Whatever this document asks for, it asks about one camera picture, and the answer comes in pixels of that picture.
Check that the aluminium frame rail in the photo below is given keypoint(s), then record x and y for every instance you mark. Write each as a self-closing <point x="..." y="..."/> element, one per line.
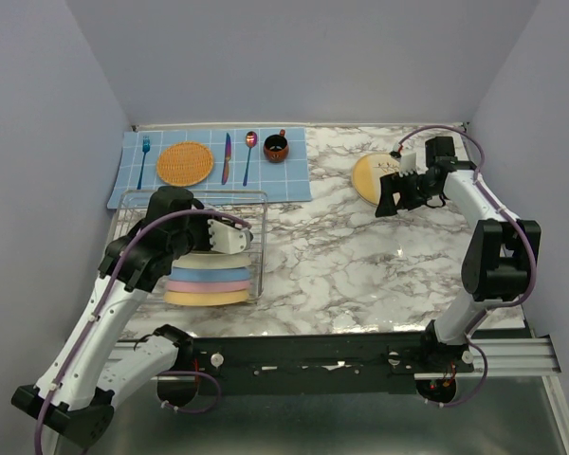
<point x="507" y="353"/>

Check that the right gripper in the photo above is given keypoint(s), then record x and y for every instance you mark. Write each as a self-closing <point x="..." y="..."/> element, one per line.
<point x="393" y="184"/>

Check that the cream and yellow plate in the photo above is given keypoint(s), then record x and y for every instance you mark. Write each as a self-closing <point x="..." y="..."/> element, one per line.
<point x="367" y="172"/>

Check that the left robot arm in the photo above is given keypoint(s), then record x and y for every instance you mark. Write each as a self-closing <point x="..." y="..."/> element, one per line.
<point x="78" y="394"/>

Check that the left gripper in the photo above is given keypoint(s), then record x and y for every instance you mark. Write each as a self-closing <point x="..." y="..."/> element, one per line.
<point x="206" y="244"/>

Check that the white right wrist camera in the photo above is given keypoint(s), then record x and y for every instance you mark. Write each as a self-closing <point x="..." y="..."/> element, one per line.
<point x="406" y="162"/>

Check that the orange and black mug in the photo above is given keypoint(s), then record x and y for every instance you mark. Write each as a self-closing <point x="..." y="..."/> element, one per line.
<point x="276" y="147"/>

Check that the woven wicker round trivet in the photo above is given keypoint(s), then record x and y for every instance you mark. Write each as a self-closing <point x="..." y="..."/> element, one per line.
<point x="185" y="164"/>

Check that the iridescent rainbow spoon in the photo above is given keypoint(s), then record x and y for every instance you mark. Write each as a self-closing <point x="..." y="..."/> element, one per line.
<point x="251" y="141"/>

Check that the iridescent rainbow knife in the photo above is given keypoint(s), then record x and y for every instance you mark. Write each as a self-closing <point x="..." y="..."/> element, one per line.
<point x="227" y="158"/>

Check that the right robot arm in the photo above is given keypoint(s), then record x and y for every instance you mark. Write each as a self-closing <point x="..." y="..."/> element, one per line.
<point x="500" y="266"/>

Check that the blue metal fork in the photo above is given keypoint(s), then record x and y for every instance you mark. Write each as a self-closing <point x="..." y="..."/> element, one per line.
<point x="145" y="149"/>

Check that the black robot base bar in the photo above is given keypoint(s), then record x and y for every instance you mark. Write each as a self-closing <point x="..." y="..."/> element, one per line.
<point x="345" y="363"/>

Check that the yellow plate in rack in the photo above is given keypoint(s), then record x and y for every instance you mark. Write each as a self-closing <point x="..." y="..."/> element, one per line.
<point x="205" y="299"/>

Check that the blue plate in rack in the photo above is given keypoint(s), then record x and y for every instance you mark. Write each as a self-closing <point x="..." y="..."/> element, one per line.
<point x="209" y="275"/>

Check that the steel wire dish rack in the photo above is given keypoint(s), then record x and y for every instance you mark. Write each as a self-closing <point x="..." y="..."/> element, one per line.
<point x="249" y="205"/>

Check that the blue checked placemat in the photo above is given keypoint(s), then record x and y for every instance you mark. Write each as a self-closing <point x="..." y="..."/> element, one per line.
<point x="282" y="182"/>

